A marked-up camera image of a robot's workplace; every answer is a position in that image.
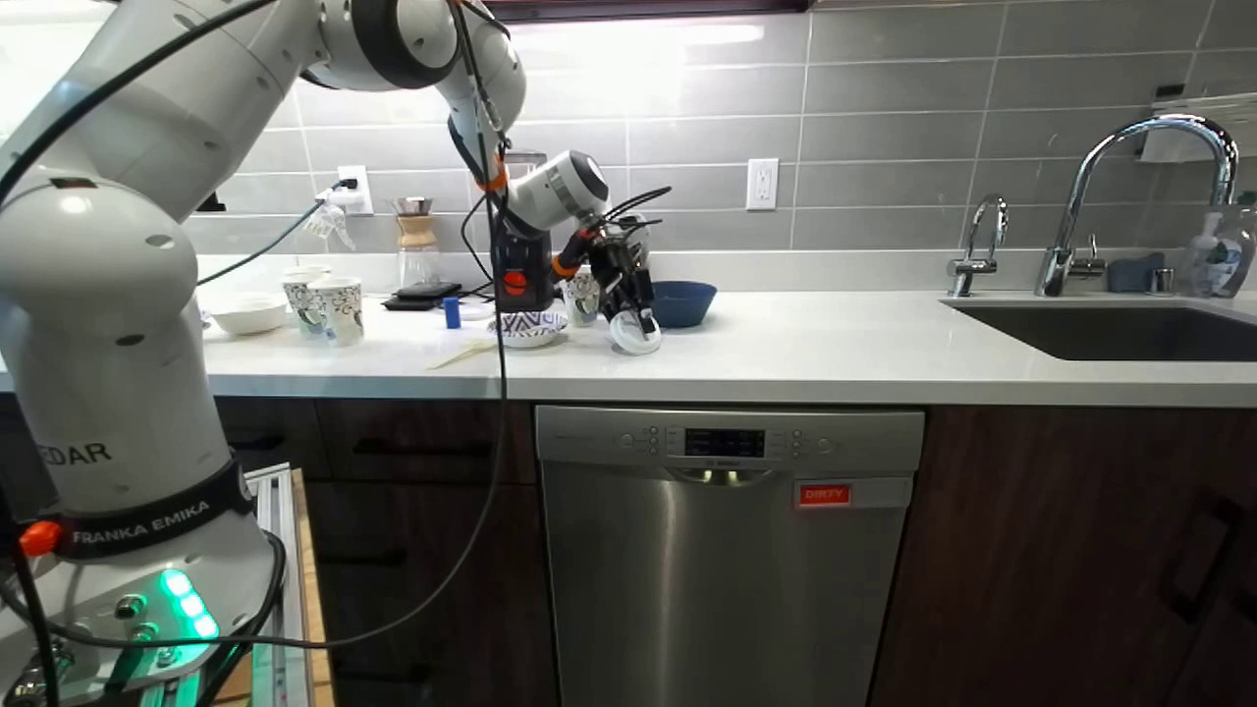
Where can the kitchen sink basin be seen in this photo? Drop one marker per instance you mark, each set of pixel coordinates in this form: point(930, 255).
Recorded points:
point(1090, 330)

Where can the small blue cylinder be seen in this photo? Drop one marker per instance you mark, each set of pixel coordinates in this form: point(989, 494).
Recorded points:
point(453, 314)

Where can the small chrome tap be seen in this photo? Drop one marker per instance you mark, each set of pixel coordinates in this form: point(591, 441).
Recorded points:
point(980, 250)

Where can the dark wood cabinet right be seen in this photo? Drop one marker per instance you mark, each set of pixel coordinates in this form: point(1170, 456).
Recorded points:
point(1079, 560)

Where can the stainless steel dishwasher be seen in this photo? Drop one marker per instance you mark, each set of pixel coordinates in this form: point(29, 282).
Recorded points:
point(719, 554)

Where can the blue patterned paper plate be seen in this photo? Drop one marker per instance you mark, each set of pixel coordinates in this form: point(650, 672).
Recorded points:
point(527, 327)

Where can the white wall power outlet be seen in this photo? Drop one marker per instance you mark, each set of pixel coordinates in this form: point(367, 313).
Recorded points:
point(353, 190)

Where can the glass pour-over coffee carafe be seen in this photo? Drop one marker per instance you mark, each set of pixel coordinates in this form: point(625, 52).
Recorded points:
point(418, 244)

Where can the clear plastic fork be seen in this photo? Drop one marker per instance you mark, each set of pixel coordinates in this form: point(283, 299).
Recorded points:
point(460, 356)

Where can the white light switch plate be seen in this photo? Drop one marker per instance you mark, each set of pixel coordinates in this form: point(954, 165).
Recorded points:
point(765, 182)

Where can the white shallow dish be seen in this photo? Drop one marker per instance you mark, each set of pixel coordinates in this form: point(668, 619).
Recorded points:
point(243, 318)

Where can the blue bowl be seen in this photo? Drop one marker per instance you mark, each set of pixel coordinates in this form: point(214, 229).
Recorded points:
point(683, 302)

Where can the clear soap dispenser bottle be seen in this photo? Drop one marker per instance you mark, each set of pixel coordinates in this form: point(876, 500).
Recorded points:
point(1221, 251)

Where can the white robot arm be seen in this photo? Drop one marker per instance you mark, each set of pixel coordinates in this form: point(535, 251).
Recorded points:
point(150, 554)

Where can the black coffee grinder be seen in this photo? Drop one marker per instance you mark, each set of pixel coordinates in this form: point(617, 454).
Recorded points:
point(522, 259)

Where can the chrome kitchen faucet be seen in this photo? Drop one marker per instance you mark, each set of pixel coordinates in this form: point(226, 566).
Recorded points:
point(1116, 195)

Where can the white coffee cup lid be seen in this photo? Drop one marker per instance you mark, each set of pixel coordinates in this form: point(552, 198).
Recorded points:
point(639, 343)

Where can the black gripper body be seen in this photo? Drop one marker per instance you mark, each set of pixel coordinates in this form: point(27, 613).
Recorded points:
point(615, 255)

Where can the black digital kitchen scale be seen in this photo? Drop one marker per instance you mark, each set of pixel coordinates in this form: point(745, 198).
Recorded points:
point(422, 299)

